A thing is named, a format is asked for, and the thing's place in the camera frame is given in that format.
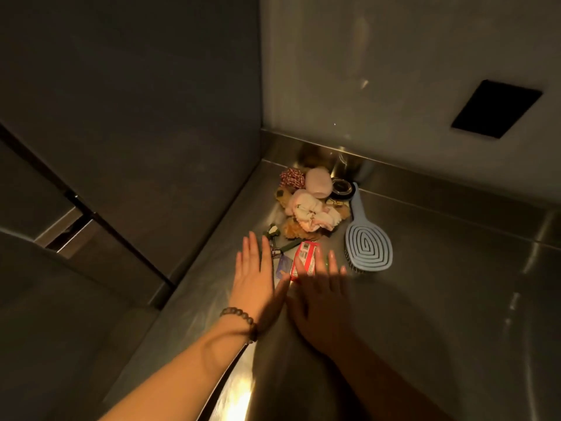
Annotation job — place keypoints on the person's left hand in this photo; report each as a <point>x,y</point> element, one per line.
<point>253,293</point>

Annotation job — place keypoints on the person's right hand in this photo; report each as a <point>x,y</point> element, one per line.
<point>322,311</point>

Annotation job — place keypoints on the person's right middle finger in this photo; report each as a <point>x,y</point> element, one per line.
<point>321,265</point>

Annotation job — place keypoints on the person's left little finger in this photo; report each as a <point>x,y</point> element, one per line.
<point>239,266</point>

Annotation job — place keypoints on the person's right little finger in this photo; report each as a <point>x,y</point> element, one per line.
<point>343,279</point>

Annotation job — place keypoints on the person's left thumb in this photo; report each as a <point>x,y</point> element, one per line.
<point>280,293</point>

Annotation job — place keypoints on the person's left middle finger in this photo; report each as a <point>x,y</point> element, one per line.
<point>254,254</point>

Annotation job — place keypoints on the person's right thumb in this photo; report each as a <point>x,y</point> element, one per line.
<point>294,309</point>

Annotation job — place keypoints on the person's right forearm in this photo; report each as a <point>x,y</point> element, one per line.
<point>385,390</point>

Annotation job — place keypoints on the person's left forearm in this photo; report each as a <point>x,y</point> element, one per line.
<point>184,377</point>

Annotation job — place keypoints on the red and white small box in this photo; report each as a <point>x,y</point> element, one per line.
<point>307,257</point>

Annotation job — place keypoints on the blue small packet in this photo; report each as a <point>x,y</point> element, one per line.
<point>282,267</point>

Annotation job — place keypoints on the light blue hair brush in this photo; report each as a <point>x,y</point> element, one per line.
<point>367,245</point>

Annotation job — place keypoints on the brown patterned scrunchie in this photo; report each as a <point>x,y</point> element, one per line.
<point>296,230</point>

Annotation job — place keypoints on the pink and white scrunchie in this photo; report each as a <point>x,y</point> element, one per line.
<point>312,212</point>

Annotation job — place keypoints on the black round tin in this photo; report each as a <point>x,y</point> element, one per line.
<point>342,189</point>

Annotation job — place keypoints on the pink round container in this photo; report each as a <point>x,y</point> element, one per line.
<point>319,182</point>

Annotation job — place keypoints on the red and white checked scrunchie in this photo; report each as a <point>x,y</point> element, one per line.
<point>292,177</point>

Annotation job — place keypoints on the grey cabinet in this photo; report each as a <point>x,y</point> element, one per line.
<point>87,214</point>

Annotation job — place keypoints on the black wall plate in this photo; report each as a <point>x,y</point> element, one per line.
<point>496,108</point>

